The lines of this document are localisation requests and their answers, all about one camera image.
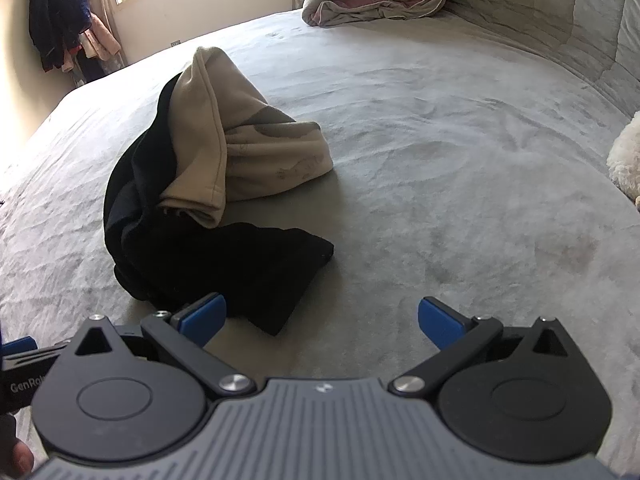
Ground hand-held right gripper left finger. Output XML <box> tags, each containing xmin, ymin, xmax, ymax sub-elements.
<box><xmin>62</xmin><ymin>294</ymin><xmax>257</xmax><ymax>402</ymax></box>

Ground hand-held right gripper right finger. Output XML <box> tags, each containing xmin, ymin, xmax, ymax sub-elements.
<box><xmin>389</xmin><ymin>298</ymin><xmax>581</xmax><ymax>401</ymax></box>

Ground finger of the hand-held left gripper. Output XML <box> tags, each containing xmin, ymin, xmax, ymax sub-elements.
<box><xmin>0</xmin><ymin>337</ymin><xmax>68</xmax><ymax>361</ymax></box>

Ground beige black-sleeved printed sweatshirt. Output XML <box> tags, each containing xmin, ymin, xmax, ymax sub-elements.
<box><xmin>102</xmin><ymin>46</ymin><xmax>335</xmax><ymax>337</ymax></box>

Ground pink hanging clothes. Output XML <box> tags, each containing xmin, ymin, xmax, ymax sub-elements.
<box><xmin>60</xmin><ymin>12</ymin><xmax>122</xmax><ymax>73</ymax></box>

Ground person's left hand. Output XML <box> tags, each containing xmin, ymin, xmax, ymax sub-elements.
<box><xmin>11</xmin><ymin>440</ymin><xmax>36</xmax><ymax>475</ymax></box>

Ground grey bed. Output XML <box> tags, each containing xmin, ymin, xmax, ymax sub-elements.
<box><xmin>0</xmin><ymin>7</ymin><xmax>640</xmax><ymax>480</ymax></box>

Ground white plush toy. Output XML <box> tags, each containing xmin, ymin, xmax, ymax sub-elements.
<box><xmin>606</xmin><ymin>110</ymin><xmax>640</xmax><ymax>206</ymax></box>

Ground grey quilted headboard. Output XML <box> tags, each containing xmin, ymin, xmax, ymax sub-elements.
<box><xmin>445</xmin><ymin>0</ymin><xmax>640</xmax><ymax>121</ymax></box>

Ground dark hanging jacket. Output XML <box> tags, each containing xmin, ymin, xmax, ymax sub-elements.
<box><xmin>27</xmin><ymin>0</ymin><xmax>93</xmax><ymax>72</ymax></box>

